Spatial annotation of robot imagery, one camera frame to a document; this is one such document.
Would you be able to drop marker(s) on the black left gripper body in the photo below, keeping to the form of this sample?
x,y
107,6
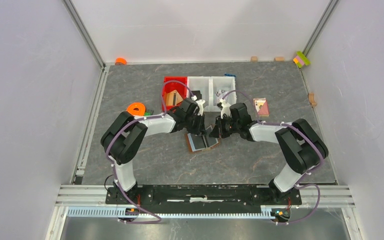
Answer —
x,y
194,123

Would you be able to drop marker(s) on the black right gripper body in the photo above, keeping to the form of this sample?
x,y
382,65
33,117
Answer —
x,y
226,126

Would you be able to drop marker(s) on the brown leather card holder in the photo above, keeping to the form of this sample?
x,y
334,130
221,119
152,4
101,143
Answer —
x,y
212,141

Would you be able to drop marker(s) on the dark grey credit card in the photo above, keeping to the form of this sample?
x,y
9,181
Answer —
x,y
198,142

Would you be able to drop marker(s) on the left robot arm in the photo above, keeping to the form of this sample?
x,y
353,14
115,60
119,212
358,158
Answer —
x,y
124,137

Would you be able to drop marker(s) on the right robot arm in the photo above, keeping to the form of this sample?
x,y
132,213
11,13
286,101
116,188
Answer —
x,y
301,146

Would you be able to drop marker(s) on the cards in red bin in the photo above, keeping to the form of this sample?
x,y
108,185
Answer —
x,y
173,98

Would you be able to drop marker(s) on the black card in bin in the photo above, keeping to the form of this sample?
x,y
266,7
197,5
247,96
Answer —
x,y
196,95

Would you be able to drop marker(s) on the playing card box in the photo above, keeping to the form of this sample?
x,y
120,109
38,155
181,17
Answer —
x,y
261,106

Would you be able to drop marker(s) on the cards in white bin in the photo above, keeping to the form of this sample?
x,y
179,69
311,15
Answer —
x,y
219,94

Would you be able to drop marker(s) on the red plastic bin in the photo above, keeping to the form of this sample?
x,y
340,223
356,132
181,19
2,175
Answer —
x,y
175,83

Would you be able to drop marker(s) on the white plastic bin left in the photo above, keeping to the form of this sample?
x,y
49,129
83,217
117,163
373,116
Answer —
x,y
201,84

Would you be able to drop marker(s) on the white plastic bin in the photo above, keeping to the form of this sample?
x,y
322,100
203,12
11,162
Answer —
x,y
219,86
201,84

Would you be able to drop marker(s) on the white plastic bin right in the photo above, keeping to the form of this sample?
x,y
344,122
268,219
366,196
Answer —
x,y
219,86

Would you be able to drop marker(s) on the blue toy piece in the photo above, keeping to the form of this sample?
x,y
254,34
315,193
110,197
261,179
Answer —
x,y
230,75

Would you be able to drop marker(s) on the orange tape dispenser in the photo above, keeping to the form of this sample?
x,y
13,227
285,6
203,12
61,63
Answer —
x,y
136,109

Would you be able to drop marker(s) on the wooden block left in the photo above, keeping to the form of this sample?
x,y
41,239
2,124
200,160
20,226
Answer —
x,y
254,59

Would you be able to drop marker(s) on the wooden block middle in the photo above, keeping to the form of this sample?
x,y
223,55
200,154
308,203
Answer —
x,y
279,59

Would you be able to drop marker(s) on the wooden arch block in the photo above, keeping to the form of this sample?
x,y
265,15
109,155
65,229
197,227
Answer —
x,y
312,100

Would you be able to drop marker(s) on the colourful toy block stack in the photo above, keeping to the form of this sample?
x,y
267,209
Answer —
x,y
301,60

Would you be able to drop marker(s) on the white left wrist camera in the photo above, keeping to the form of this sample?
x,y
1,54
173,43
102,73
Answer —
x,y
201,104

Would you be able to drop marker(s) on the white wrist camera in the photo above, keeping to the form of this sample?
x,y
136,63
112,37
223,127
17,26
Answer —
x,y
201,104
224,107

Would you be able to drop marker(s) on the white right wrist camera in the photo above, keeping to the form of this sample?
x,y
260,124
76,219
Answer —
x,y
224,107

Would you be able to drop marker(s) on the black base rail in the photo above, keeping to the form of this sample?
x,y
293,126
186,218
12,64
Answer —
x,y
210,198

